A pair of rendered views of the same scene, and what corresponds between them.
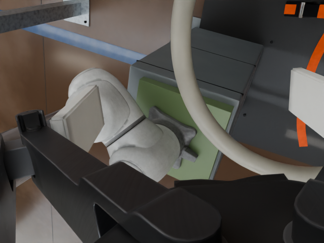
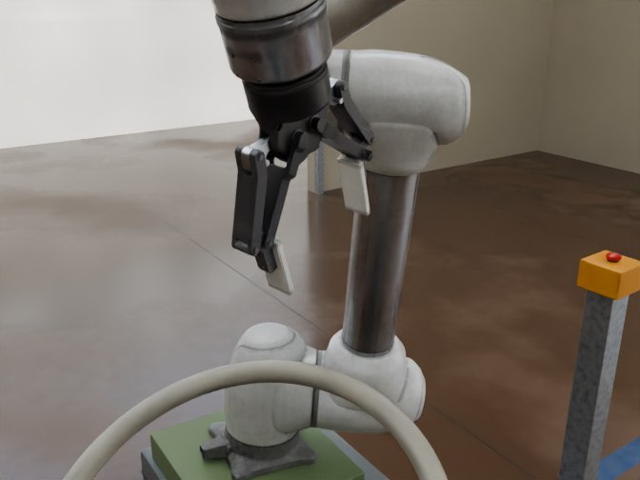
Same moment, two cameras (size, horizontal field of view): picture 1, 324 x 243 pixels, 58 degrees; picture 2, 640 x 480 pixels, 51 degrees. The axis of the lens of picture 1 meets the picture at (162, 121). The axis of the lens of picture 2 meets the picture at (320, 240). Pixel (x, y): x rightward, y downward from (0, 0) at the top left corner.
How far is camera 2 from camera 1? 0.58 m
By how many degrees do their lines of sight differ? 35
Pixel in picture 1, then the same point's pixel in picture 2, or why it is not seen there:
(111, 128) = (334, 358)
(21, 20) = (576, 447)
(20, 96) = (484, 391)
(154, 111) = (308, 455)
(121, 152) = (299, 350)
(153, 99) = (324, 467)
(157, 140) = (272, 407)
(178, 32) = (370, 390)
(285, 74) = not seen: outside the picture
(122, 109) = not seen: hidden behind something
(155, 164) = not seen: hidden behind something
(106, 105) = (363, 371)
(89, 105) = (358, 194)
